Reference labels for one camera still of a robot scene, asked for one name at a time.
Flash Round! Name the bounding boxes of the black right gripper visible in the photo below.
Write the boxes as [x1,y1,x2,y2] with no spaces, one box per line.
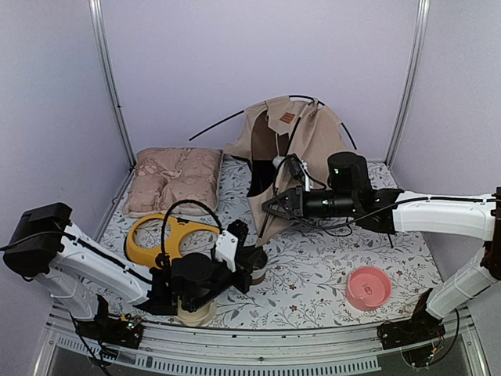
[265,183,359,220]

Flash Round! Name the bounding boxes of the beige pet tent fabric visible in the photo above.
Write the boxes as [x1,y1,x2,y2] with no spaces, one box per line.
[224,96,348,246]

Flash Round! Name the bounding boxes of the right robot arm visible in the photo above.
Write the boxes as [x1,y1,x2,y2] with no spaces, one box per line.
[261,152,500,342]

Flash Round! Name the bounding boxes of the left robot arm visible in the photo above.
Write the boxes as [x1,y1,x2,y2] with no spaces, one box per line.
[1,202,267,340]

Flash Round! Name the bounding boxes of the cream pet bowl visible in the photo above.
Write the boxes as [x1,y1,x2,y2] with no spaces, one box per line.
[175,300,217,327]

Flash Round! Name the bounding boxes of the pink pet bowl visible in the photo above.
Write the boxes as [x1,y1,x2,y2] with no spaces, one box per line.
[346,266,392,312]

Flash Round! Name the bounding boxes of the beige patterned pet pillow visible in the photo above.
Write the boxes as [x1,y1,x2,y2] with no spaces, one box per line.
[123,147,223,218]

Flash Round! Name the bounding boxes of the steel cup with brown base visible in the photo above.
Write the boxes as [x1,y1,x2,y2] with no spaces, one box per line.
[250,251,268,285]

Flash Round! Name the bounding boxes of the yellow double bowl holder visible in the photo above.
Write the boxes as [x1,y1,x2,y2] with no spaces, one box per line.
[124,214,220,269]

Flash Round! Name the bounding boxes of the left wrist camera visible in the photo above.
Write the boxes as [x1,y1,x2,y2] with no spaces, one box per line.
[213,219,249,273]

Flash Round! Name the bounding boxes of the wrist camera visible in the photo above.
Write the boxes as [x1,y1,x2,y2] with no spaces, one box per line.
[213,219,249,273]
[272,154,314,193]

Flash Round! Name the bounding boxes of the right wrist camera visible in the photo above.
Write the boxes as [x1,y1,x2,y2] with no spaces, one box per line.
[272,154,314,193]

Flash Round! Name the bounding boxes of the aluminium frame post right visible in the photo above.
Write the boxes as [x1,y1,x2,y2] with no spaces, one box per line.
[384,0,431,168]

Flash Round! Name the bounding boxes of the aluminium frame post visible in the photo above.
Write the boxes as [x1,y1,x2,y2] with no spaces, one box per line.
[384,0,431,168]
[88,0,136,169]

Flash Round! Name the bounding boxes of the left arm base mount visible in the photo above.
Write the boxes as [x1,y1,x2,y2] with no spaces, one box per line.
[75,316,144,349]

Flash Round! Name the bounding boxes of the aluminium front rail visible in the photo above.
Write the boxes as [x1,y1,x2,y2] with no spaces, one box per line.
[34,307,489,375]

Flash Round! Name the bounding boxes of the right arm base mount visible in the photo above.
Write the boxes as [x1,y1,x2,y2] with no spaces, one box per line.
[377,319,445,368]

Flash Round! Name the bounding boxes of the aluminium frame post left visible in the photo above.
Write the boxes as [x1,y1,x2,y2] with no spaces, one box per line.
[88,0,136,169]

